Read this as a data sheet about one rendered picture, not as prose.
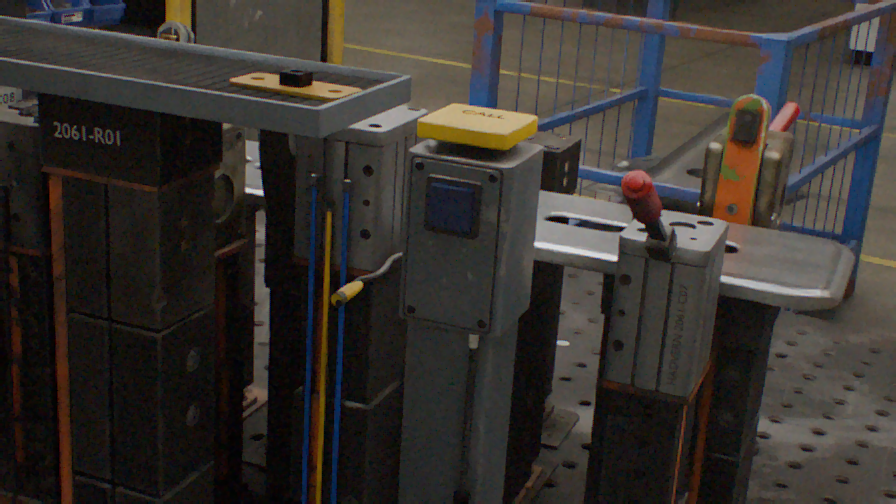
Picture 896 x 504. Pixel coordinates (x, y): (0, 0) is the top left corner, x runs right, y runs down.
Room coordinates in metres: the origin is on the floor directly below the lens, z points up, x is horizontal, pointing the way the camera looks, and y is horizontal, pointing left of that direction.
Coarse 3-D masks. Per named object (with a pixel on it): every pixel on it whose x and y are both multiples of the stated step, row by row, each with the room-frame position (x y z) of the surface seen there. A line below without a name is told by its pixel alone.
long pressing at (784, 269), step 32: (256, 160) 1.21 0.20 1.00; (256, 192) 1.09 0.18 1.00; (544, 192) 1.17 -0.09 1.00; (544, 224) 1.06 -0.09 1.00; (608, 224) 1.08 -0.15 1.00; (736, 224) 1.10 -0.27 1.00; (544, 256) 0.99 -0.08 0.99; (576, 256) 0.98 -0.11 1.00; (608, 256) 0.97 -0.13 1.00; (736, 256) 1.00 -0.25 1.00; (768, 256) 1.01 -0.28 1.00; (800, 256) 1.02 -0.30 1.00; (832, 256) 1.02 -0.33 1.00; (736, 288) 0.93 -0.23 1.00; (768, 288) 0.92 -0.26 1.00; (800, 288) 0.92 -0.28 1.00; (832, 288) 0.95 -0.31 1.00
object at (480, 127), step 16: (448, 112) 0.77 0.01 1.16; (464, 112) 0.77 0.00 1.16; (480, 112) 0.77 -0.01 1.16; (496, 112) 0.78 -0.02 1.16; (512, 112) 0.78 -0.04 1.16; (432, 128) 0.74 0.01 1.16; (448, 128) 0.73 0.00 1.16; (464, 128) 0.73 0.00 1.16; (480, 128) 0.73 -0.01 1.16; (496, 128) 0.73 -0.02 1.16; (512, 128) 0.73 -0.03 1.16; (528, 128) 0.76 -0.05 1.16; (464, 144) 0.73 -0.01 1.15; (480, 144) 0.73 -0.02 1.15; (496, 144) 0.72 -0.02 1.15; (512, 144) 0.73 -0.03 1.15
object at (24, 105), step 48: (0, 144) 1.01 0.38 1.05; (0, 192) 1.00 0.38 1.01; (48, 192) 1.01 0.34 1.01; (0, 240) 1.01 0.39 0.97; (48, 240) 1.01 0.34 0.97; (0, 288) 1.02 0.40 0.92; (48, 288) 1.01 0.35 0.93; (48, 336) 1.01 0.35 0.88; (0, 384) 1.02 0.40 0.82; (48, 384) 1.00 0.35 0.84; (48, 432) 1.00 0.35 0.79; (0, 480) 1.02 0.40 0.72; (48, 480) 1.00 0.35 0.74
